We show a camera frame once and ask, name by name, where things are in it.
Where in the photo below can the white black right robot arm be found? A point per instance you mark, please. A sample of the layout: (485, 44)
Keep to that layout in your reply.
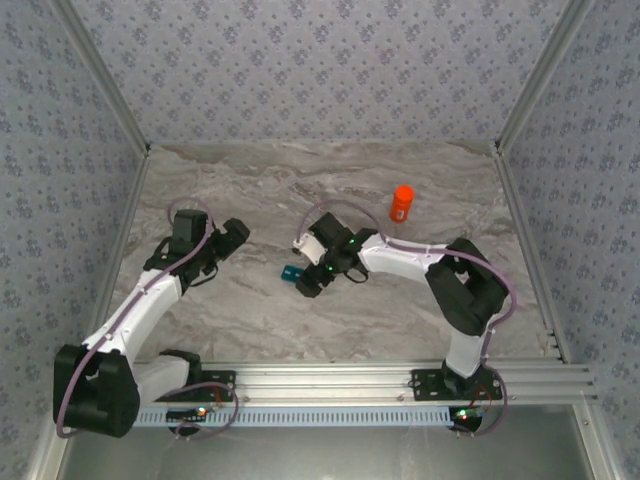
(400, 257)

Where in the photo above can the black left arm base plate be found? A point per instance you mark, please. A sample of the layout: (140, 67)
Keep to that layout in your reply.
(220, 381)

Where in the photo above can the aluminium side rail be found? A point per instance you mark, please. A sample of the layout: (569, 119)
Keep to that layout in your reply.
(529, 250)
(124, 225)

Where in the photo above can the small circuit board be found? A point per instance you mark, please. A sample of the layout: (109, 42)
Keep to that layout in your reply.
(470, 415)
(187, 414)

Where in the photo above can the teal pill organizer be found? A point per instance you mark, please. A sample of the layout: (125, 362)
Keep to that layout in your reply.
(289, 274)

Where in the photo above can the aluminium frame post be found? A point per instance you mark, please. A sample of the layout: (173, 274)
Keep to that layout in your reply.
(107, 75)
(540, 75)

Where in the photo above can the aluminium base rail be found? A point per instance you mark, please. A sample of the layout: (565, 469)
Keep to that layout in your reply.
(325, 382)

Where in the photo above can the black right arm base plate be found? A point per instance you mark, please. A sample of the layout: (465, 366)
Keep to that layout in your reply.
(425, 385)

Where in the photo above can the aluminium frame strut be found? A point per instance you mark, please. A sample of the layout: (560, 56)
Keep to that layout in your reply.
(42, 460)
(600, 445)

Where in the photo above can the orange pill bottle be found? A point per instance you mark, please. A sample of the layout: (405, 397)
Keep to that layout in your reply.
(400, 212)

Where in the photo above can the orange bottle cap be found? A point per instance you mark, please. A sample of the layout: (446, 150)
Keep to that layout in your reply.
(404, 192)

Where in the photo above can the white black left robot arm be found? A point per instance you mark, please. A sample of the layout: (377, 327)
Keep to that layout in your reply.
(135, 310)

